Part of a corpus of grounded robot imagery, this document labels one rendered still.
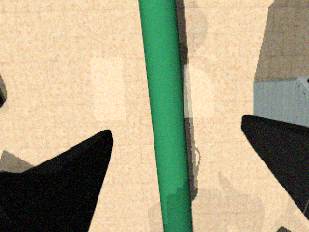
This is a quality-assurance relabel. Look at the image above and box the green cylinder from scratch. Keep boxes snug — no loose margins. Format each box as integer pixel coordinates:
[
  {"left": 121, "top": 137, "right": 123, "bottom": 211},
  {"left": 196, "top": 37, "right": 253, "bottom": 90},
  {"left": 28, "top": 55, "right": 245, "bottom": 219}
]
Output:
[{"left": 138, "top": 0, "right": 194, "bottom": 232}]

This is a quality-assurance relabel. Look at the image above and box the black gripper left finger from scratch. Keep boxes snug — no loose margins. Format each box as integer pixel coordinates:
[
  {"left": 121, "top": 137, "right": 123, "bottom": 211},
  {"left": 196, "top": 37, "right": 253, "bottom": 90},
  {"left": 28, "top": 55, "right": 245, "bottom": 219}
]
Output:
[{"left": 0, "top": 129, "right": 113, "bottom": 232}]

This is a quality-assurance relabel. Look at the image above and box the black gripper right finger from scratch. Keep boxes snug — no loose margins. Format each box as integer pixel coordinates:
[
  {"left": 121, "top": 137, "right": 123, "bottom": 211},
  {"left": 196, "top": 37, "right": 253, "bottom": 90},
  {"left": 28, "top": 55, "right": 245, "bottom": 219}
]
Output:
[{"left": 241, "top": 115, "right": 309, "bottom": 221}]

